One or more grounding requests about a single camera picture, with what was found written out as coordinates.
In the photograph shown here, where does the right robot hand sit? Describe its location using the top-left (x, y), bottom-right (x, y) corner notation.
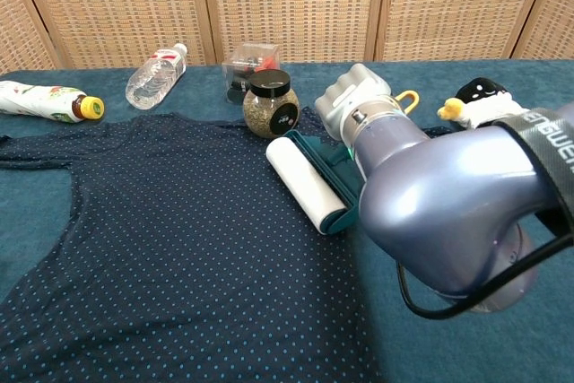
top-left (314, 63), bottom-right (404, 146)

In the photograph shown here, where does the teal lint roller yellow handle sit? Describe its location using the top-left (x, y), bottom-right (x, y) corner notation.
top-left (265, 90), bottom-right (421, 237)

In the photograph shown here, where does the round glass jar black lid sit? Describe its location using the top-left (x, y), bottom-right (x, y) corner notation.
top-left (242, 68), bottom-right (301, 140)

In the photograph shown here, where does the clear plastic box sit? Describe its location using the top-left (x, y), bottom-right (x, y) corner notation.
top-left (221, 41), bottom-right (283, 106)

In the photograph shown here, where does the woven bamboo folding screen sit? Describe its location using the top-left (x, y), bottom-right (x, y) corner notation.
top-left (0, 0), bottom-right (574, 75)

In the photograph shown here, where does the black white plush toy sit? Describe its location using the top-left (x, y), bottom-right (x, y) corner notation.
top-left (437, 76), bottom-right (530, 132)

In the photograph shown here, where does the clear plastic water bottle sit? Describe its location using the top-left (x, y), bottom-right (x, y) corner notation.
top-left (125, 42), bottom-right (188, 110)

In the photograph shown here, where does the navy polka dot shirt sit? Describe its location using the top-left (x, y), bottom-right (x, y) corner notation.
top-left (0, 106), bottom-right (454, 383)

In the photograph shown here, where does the teal tablecloth-covered table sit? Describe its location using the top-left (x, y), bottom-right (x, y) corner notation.
top-left (0, 59), bottom-right (574, 383)

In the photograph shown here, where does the white tea bottle yellow cap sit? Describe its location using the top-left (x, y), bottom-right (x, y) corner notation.
top-left (0, 80), bottom-right (106, 125)

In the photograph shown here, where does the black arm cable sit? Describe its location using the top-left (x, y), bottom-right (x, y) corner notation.
top-left (396, 211), bottom-right (574, 321)

